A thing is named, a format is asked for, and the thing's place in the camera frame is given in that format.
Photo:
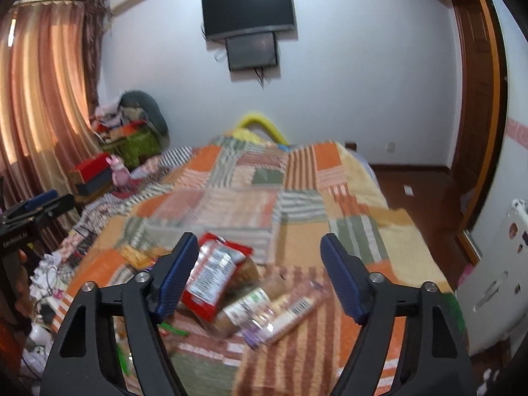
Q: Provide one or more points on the patchwork orange bed blanket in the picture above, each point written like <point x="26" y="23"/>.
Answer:
<point x="325" y="189"/>

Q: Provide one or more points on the yellow pillow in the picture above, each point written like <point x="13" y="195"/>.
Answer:
<point x="242" y="131"/>

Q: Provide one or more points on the small dark wall monitor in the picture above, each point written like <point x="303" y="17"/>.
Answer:
<point x="252" y="51"/>

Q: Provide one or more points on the white label biscuit tube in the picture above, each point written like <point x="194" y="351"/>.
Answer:
<point x="233" y="316"/>

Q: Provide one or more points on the grey cushion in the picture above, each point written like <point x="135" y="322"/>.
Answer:
<point x="136" y="105"/>

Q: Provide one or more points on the clear plastic storage bin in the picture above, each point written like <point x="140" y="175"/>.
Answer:
<point x="247" y="216"/>

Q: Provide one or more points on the person's left hand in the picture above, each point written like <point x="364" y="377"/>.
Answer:
<point x="23" y="302"/>

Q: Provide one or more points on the pink plush toy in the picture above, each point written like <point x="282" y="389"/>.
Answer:
<point x="121" y="176"/>

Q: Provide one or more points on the red and black box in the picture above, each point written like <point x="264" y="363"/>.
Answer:
<point x="91" y="175"/>

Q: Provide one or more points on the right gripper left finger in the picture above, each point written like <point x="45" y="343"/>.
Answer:
<point x="84" y="360"/>

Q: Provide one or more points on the black wall television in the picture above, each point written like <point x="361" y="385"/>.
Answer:
<point x="223" y="19"/>

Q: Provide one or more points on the brown cracker block packet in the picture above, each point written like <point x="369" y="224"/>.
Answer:
<point x="245" y="275"/>

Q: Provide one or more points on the purple cracker packet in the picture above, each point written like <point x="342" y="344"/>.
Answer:
<point x="271" y="323"/>

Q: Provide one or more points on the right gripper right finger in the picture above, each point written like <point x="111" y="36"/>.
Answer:
<point x="433" y="359"/>

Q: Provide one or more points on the orange pink curtain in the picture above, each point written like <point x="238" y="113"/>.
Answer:
<point x="50" y="62"/>

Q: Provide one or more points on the brown wooden door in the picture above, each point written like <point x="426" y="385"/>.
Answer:
<point x="484" y="102"/>

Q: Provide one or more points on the clothes pile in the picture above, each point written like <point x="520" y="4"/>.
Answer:
<point x="115" y="121"/>

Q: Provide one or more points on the red snack packet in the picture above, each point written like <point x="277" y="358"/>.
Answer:
<point x="216" y="266"/>

